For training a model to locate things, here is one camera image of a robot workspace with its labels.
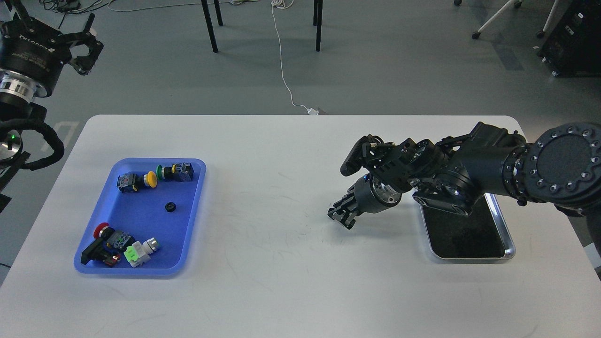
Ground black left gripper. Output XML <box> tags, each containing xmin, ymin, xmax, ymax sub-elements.
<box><xmin>0</xmin><ymin>13</ymin><xmax>104</xmax><ymax>101</ymax></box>

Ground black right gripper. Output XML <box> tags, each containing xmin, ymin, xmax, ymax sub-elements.
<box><xmin>328</xmin><ymin>174</ymin><xmax>402</xmax><ymax>230</ymax></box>

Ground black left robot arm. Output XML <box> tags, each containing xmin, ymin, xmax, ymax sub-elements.
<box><xmin>0</xmin><ymin>6</ymin><xmax>103</xmax><ymax>189</ymax></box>

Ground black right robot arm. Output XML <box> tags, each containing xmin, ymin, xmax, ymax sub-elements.
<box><xmin>328</xmin><ymin>122</ymin><xmax>601</xmax><ymax>229</ymax></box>

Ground silver metal tray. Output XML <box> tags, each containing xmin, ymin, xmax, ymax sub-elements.
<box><xmin>420</xmin><ymin>194</ymin><xmax>516</xmax><ymax>264</ymax></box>

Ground blue plastic tray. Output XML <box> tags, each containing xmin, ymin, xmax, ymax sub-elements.
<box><xmin>73</xmin><ymin>158</ymin><xmax>206</xmax><ymax>277</ymax></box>

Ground black table legs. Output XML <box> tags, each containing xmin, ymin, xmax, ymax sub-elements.
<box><xmin>201</xmin><ymin>0</ymin><xmax>324</xmax><ymax>54</ymax></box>

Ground white chair base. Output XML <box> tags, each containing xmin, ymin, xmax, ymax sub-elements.
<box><xmin>454</xmin><ymin>0</ymin><xmax>562</xmax><ymax>39</ymax></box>

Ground black equipment case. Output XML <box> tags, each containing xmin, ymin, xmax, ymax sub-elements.
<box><xmin>537</xmin><ymin>0</ymin><xmax>601</xmax><ymax>77</ymax></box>

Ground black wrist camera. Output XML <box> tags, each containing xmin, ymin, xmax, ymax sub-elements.
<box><xmin>340</xmin><ymin>134</ymin><xmax>382</xmax><ymax>176</ymax></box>

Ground black cable on floor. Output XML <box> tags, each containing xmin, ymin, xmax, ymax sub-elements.
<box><xmin>40</xmin><ymin>0</ymin><xmax>113</xmax><ymax>29</ymax></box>

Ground yellow push button switch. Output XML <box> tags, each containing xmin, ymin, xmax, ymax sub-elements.
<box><xmin>116</xmin><ymin>171</ymin><xmax>158</xmax><ymax>193</ymax></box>

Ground green push button switch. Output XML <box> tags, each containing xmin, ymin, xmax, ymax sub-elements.
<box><xmin>155</xmin><ymin>162</ymin><xmax>194</xmax><ymax>182</ymax></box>

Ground red emergency stop switch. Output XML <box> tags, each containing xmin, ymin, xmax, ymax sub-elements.
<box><xmin>80</xmin><ymin>222</ymin><xmax>136</xmax><ymax>268</ymax></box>

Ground green white selector switch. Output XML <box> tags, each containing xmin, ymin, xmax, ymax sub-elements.
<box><xmin>123</xmin><ymin>238</ymin><xmax>161</xmax><ymax>268</ymax></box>

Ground white cable on floor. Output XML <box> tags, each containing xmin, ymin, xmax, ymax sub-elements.
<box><xmin>271</xmin><ymin>0</ymin><xmax>319</xmax><ymax>115</ymax></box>

